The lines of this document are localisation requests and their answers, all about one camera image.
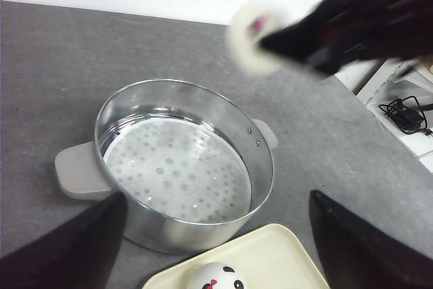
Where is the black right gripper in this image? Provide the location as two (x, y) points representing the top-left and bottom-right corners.
(305, 0), (432, 75)

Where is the stainless steel steamer pot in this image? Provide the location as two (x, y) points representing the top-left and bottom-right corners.
(55, 79), (278, 253)

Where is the panda bun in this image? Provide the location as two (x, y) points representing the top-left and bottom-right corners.
(225, 0), (287, 76)
(186, 262), (249, 289)

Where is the cream rectangular plastic tray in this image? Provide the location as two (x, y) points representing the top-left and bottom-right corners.
(143, 223), (329, 288)

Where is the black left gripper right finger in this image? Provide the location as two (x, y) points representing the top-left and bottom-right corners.
(309, 190), (432, 288)

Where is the black power adapter with cable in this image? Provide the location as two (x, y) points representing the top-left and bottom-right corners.
(378, 95), (432, 136)

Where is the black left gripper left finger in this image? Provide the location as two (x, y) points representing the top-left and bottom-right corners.
(1, 192), (128, 288)

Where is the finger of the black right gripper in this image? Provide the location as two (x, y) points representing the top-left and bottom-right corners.
(260, 0), (340, 62)

